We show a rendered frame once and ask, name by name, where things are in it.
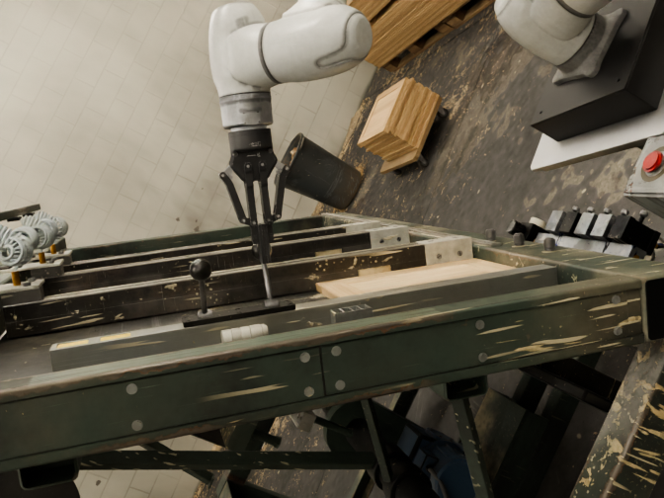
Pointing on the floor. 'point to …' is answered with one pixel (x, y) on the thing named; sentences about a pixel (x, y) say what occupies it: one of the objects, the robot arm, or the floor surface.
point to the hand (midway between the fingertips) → (263, 243)
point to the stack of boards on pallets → (410, 26)
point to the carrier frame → (517, 439)
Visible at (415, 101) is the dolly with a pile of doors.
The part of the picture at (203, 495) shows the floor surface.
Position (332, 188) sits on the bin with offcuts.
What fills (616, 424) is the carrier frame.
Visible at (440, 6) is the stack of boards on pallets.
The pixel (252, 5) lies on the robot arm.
